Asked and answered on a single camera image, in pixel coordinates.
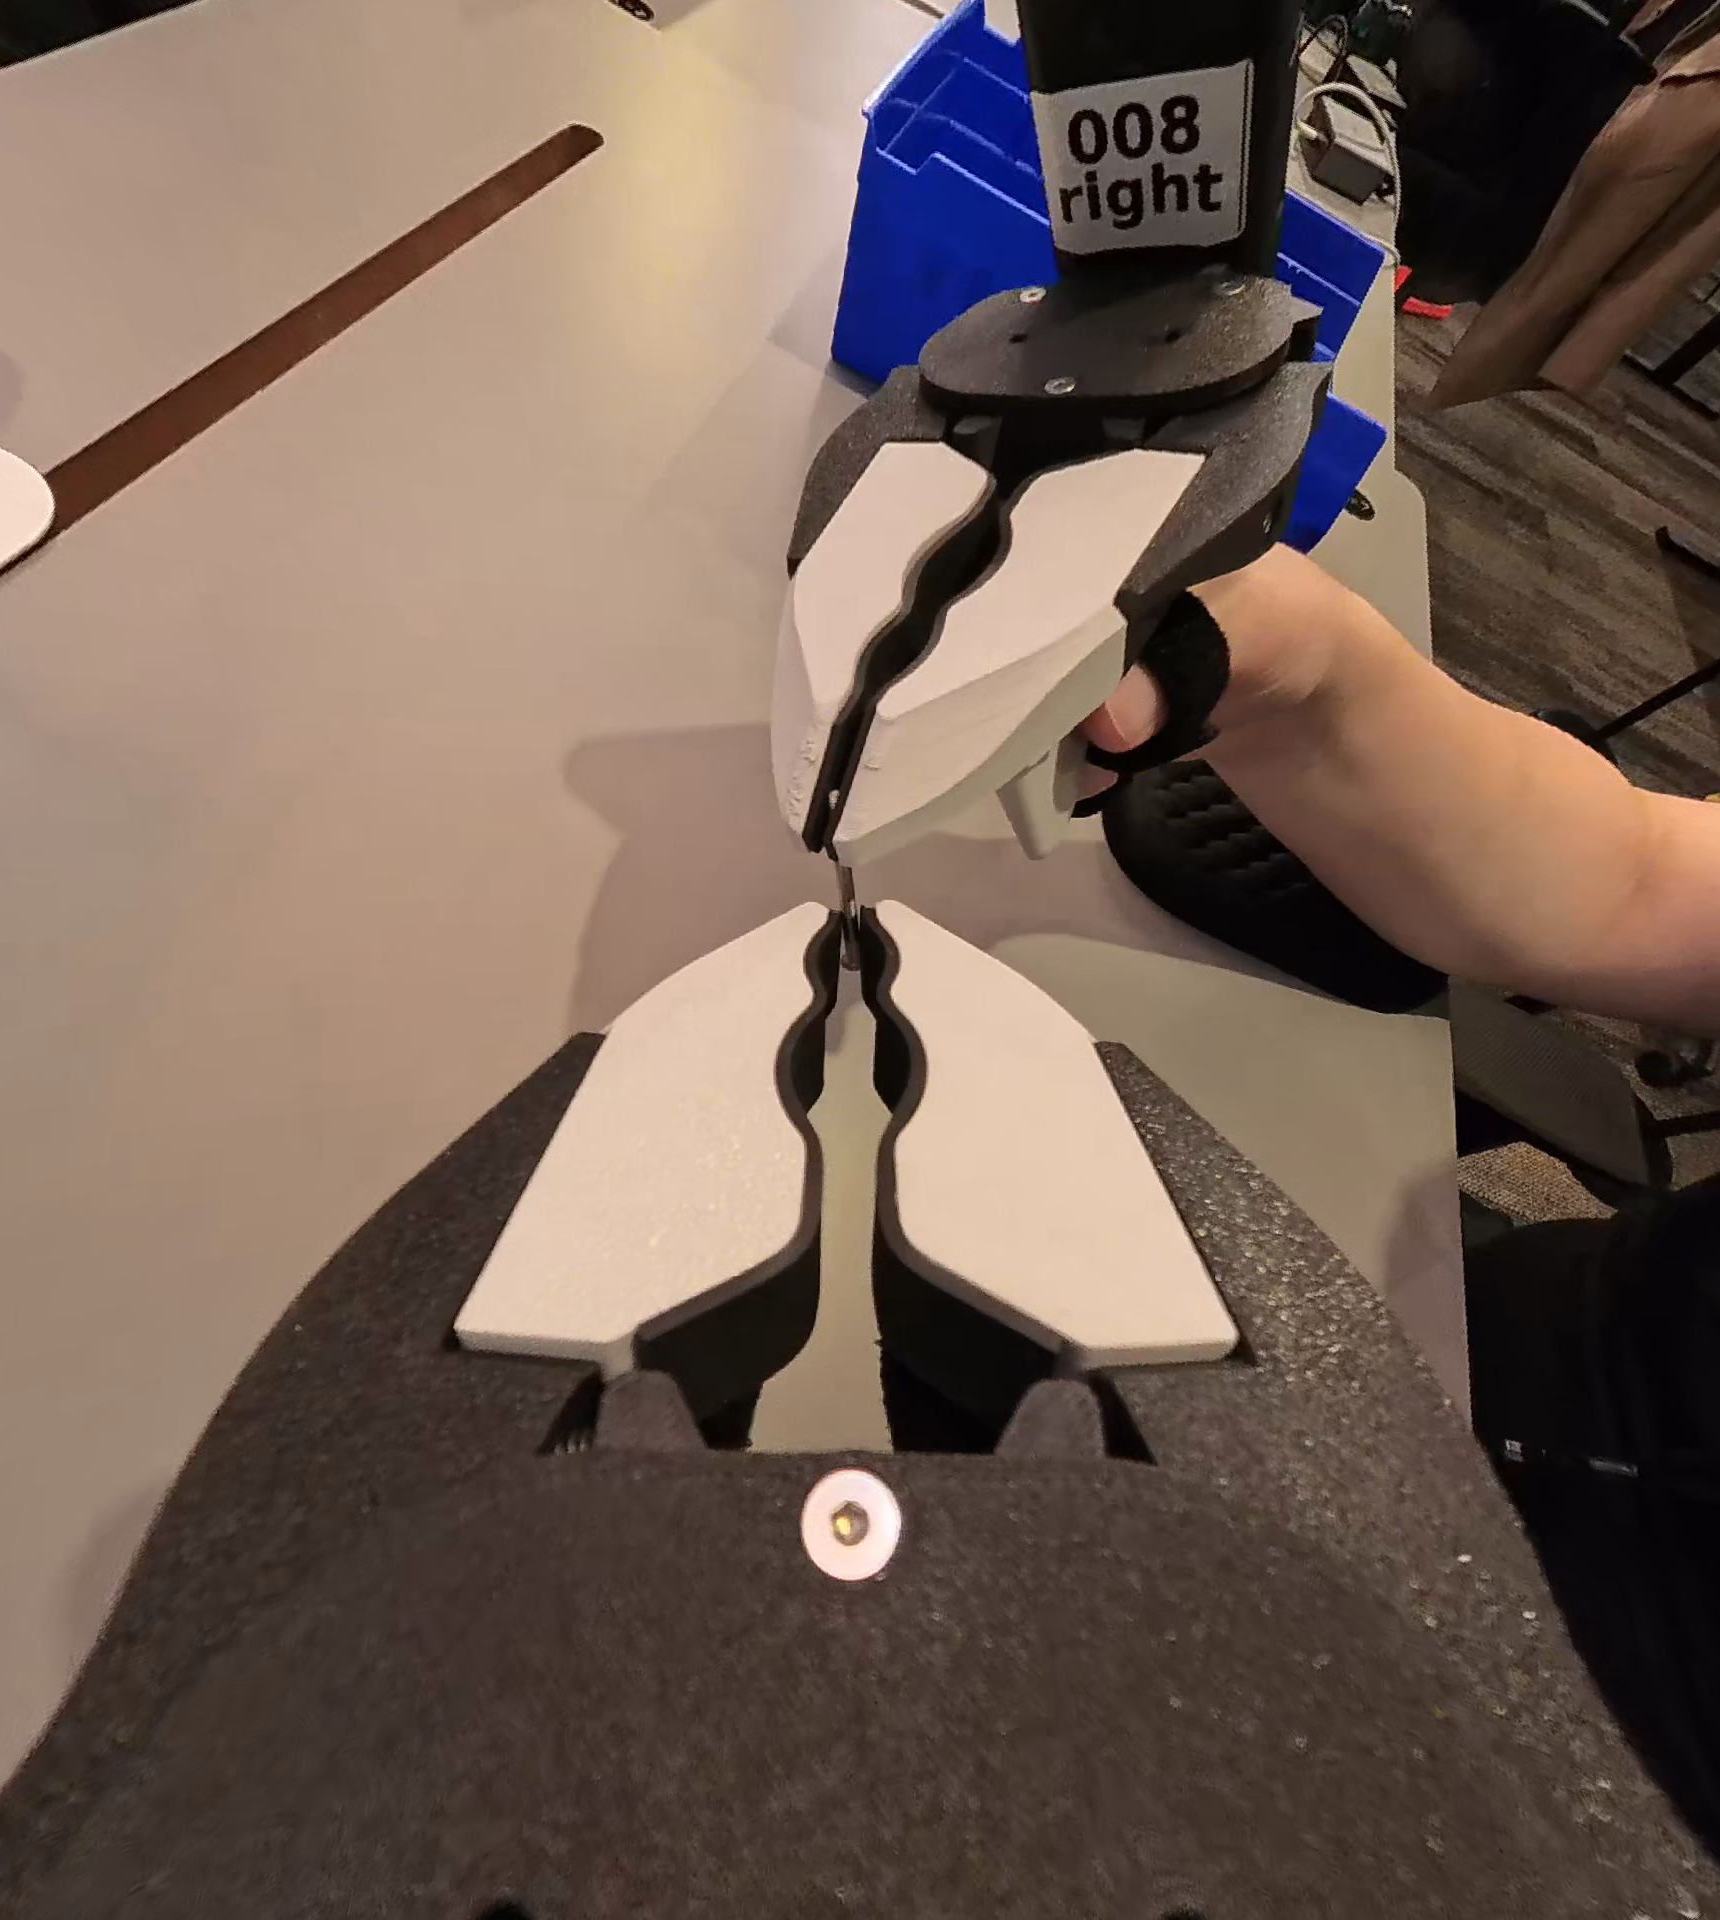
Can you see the person's black shirt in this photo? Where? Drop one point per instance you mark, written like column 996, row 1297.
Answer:
column 1671, row 1500

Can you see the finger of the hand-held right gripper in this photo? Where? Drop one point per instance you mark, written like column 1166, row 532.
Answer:
column 860, row 540
column 1055, row 571

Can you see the person's right hand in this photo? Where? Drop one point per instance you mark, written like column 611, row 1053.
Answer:
column 1294, row 674

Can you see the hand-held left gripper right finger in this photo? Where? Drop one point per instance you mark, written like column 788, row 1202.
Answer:
column 1055, row 1170

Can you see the black wrist rest pad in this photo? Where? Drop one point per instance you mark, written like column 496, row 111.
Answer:
column 1250, row 900

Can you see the grey desk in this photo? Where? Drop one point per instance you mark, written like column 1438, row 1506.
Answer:
column 274, row 824

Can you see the person's right forearm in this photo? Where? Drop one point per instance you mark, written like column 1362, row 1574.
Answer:
column 1624, row 884

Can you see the brown coat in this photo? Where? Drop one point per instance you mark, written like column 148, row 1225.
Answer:
column 1624, row 195

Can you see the grey chair base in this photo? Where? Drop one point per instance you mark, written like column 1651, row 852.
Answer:
column 1550, row 1081

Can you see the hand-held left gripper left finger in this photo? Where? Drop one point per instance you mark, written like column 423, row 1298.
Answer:
column 651, row 1170

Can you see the silver metal screw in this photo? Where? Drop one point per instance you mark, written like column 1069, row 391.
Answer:
column 845, row 889

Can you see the grey power adapter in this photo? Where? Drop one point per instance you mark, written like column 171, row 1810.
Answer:
column 1348, row 151

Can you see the blue plastic bin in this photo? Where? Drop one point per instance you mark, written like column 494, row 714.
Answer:
column 935, row 225

